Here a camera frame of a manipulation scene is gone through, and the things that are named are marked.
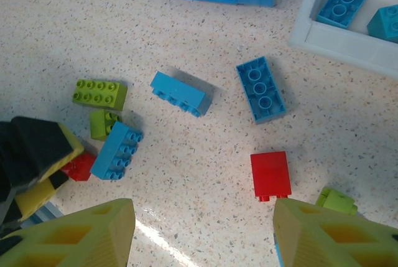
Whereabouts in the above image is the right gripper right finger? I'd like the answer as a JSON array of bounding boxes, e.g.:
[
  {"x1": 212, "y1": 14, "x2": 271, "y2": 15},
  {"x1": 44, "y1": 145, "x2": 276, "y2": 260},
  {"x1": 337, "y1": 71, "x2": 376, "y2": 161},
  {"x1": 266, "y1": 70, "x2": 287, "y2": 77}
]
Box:
[{"x1": 272, "y1": 199, "x2": 398, "y2": 267}]

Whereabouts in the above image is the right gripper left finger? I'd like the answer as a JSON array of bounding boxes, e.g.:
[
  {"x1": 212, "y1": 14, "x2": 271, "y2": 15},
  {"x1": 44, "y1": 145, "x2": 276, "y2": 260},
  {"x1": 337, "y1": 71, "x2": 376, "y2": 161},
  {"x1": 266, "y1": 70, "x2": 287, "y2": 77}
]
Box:
[{"x1": 0, "y1": 198, "x2": 137, "y2": 267}]

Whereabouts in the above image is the red sloped lego brick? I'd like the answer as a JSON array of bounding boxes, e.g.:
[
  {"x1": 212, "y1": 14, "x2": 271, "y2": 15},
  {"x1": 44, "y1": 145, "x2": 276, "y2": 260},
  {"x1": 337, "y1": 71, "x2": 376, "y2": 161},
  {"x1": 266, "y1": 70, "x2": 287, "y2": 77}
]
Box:
[{"x1": 59, "y1": 151, "x2": 98, "y2": 182}]

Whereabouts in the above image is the small green lego brick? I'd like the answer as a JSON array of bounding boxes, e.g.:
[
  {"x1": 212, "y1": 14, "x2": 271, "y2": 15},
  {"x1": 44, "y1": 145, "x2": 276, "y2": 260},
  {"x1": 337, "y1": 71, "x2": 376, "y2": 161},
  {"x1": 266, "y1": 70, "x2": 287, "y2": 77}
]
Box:
[
  {"x1": 89, "y1": 108, "x2": 124, "y2": 141},
  {"x1": 315, "y1": 187, "x2": 359, "y2": 217}
]

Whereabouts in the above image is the long green lego brick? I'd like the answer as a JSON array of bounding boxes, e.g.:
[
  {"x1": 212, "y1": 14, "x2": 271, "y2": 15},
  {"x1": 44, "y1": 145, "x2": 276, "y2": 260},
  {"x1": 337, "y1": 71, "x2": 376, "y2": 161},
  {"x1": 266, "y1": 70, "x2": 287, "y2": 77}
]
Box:
[{"x1": 72, "y1": 79, "x2": 128, "y2": 111}]

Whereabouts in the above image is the small teal sloped lego brick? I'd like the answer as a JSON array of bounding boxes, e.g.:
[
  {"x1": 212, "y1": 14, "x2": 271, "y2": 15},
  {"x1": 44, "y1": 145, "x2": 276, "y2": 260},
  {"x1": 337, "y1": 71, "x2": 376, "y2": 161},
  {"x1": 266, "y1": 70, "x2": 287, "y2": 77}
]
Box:
[{"x1": 366, "y1": 4, "x2": 398, "y2": 44}]

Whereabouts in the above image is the small red lego brick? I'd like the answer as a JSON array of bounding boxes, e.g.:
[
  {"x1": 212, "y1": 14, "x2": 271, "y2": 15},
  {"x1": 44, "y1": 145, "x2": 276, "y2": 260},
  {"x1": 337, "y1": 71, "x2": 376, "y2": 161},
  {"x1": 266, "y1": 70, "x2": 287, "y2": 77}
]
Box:
[{"x1": 250, "y1": 151, "x2": 292, "y2": 202}]

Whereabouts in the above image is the white plastic bin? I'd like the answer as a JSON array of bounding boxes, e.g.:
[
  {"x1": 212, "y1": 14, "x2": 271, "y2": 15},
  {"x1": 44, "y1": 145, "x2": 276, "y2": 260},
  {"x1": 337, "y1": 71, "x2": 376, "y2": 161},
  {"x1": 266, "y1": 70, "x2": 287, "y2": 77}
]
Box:
[{"x1": 287, "y1": 0, "x2": 398, "y2": 80}]

